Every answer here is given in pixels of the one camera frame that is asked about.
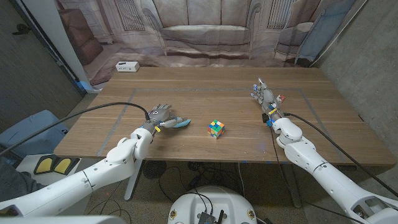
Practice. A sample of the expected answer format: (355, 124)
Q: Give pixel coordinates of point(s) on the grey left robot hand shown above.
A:
(159, 115)

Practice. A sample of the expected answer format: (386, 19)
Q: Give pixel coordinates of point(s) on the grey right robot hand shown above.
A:
(268, 99)

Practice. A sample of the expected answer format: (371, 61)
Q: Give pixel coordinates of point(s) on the blue sticky note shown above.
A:
(184, 124)

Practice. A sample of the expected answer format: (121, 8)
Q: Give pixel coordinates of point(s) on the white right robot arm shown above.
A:
(323, 174)

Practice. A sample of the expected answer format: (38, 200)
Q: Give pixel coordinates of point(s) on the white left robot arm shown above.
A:
(118, 158)

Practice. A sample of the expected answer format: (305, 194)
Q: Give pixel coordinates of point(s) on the multicoloured Rubik's cube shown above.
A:
(216, 129)

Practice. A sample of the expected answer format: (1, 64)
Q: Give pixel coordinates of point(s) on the small red white packet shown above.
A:
(280, 98)

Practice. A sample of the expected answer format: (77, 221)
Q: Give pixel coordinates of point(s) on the round black floor fan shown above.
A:
(154, 169)

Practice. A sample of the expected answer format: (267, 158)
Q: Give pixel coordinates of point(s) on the white power socket box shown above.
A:
(127, 66)

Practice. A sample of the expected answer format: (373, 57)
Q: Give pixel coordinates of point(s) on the white table leg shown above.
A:
(132, 186)

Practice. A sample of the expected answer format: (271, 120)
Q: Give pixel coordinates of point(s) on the grey table leg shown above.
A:
(292, 186)

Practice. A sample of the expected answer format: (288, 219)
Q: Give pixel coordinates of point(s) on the printed sofa room backdrop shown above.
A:
(202, 31)

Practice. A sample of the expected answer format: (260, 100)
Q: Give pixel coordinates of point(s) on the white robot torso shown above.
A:
(211, 202)

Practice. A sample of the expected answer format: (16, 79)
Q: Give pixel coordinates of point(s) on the black device with antenna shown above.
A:
(205, 217)

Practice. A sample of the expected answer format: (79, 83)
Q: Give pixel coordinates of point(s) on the blue-grey plastic bin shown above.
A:
(37, 124)

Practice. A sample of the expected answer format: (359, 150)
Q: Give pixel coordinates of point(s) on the white pedal base board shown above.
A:
(28, 161)

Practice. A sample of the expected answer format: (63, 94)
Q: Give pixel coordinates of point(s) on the person's leg in jeans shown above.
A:
(15, 183)

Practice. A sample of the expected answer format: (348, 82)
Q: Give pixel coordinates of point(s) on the white door frame post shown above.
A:
(56, 31)

